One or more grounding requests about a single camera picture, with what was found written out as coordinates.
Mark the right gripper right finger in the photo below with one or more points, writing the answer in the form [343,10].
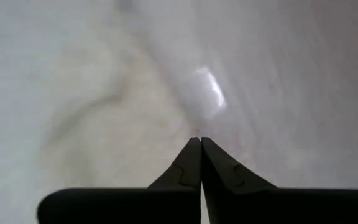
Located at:
[275,205]

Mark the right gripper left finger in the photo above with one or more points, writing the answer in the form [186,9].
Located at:
[135,205]

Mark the white lace top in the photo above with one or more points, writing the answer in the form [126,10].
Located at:
[110,146]

